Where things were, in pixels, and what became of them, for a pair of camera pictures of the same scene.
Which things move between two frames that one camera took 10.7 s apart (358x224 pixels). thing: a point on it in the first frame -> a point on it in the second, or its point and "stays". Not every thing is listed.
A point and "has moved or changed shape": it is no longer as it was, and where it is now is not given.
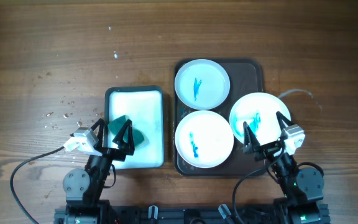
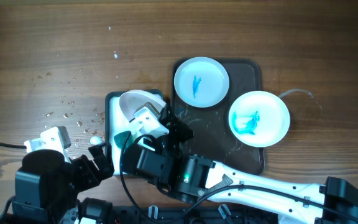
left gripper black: [123, 150] -> [92, 175]
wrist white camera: [84, 140] -> [57, 138]
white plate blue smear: [260, 110] stays
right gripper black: [268, 149] -> [171, 137]
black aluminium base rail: [227, 214] stays
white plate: [204, 139] -> [132, 99]
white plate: [202, 84] stays
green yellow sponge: [115, 125] has moved or changed shape
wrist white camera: [293, 135] -> [145, 121]
